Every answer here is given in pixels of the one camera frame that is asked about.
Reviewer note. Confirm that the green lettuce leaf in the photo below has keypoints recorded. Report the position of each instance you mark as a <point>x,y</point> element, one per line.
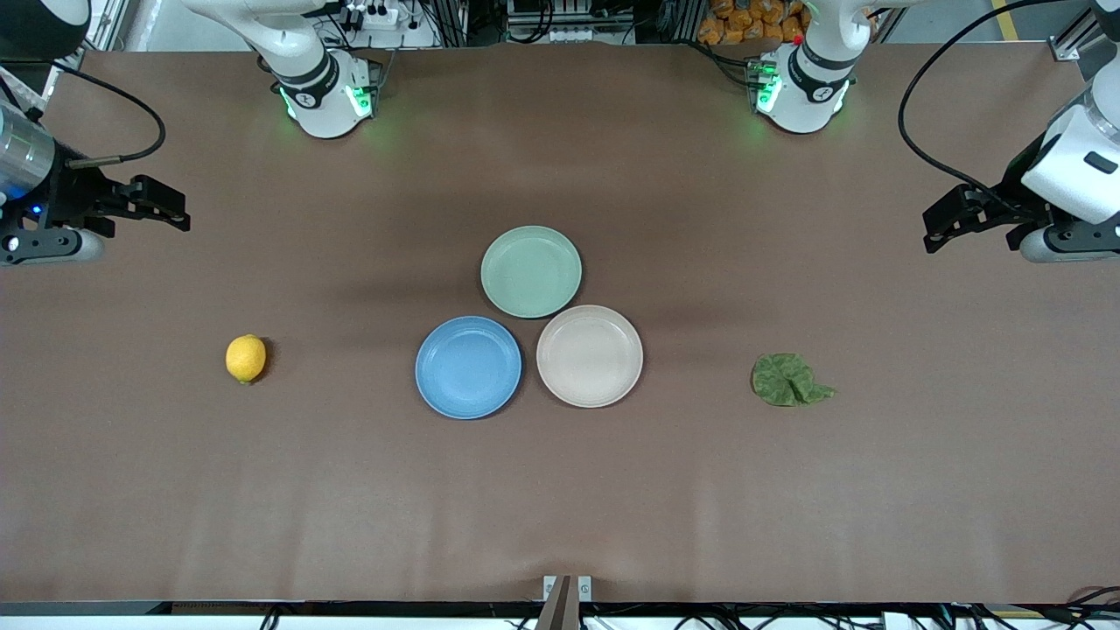
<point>786,379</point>

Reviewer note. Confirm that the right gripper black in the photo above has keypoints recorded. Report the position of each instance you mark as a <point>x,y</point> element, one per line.
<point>73,196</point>

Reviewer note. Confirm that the grey metal mounting bracket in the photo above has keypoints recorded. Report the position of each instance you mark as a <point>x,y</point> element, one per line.
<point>567,587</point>

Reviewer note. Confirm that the beige round plate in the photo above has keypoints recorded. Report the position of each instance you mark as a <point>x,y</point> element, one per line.
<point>590,356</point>

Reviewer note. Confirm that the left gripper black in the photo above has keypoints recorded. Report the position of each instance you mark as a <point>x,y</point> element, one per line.
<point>1003,205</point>

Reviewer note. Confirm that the blue round plate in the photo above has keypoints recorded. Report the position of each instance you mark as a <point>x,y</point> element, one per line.
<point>468,367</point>

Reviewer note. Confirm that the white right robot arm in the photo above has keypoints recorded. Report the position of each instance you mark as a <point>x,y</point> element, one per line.
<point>319,96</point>

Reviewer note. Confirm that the green round plate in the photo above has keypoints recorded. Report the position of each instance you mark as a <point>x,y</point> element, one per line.
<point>531,271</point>

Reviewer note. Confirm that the white power strip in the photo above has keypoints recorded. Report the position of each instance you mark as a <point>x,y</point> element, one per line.
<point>374,14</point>

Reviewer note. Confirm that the black table edge strip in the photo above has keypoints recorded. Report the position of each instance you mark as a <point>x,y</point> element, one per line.
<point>262,607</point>

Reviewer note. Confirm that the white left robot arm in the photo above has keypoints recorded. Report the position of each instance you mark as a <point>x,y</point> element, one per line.
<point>805,96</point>

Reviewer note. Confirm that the aluminium frame profile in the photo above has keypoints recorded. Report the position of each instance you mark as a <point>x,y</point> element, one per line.
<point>1078,35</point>

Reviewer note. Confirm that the yellow lemon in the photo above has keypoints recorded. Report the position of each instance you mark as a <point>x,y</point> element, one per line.
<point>246,358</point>

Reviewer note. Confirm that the orange snack bags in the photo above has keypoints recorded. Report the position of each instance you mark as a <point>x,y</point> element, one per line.
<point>744,22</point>

